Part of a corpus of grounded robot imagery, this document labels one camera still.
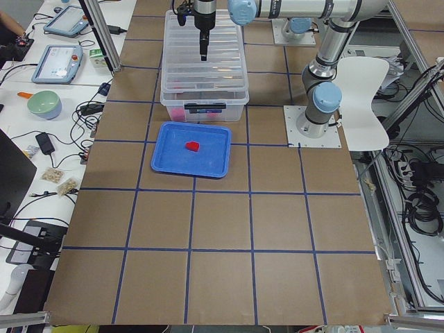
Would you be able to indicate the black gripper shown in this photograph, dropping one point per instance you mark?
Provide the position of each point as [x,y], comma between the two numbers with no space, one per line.
[204,17]

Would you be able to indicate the red block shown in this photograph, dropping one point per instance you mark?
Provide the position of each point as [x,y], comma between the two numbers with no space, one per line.
[177,114]
[192,146]

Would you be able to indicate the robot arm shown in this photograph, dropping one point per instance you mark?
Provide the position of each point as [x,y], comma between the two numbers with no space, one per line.
[342,17]

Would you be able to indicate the clear plastic storage box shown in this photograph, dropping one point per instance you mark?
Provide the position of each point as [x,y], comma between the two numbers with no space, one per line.
[235,102]

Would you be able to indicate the blue plastic tray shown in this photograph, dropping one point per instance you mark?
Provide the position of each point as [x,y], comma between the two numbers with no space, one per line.
[212,159]

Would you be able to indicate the green white carton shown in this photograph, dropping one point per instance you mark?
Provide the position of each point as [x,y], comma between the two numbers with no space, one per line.
[97,58]

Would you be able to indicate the far teach pendant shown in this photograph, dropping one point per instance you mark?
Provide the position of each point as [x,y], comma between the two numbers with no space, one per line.
[69,22]

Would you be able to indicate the teach pendant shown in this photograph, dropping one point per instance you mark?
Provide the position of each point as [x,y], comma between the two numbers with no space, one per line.
[58,65]
[69,22]

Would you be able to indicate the near teach pendant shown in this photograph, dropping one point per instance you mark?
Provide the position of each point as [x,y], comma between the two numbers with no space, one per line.
[58,65]

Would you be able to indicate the white chair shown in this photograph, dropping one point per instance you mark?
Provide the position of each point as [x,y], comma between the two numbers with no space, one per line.
[359,79]

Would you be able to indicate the green bowl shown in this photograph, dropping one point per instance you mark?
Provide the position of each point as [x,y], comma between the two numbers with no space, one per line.
[45,104]

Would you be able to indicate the black power adapter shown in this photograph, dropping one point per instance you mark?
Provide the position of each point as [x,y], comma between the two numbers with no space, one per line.
[45,144]

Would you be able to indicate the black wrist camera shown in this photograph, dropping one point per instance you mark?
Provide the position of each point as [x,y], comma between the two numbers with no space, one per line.
[182,11]

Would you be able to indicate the black box latch handle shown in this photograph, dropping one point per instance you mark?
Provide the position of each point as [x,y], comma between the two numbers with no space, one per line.
[202,108]

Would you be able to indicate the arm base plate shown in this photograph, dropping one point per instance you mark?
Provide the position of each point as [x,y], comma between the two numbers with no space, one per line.
[301,133]
[294,31]

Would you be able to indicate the aluminium frame post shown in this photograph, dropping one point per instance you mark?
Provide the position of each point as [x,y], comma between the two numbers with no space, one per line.
[100,30]

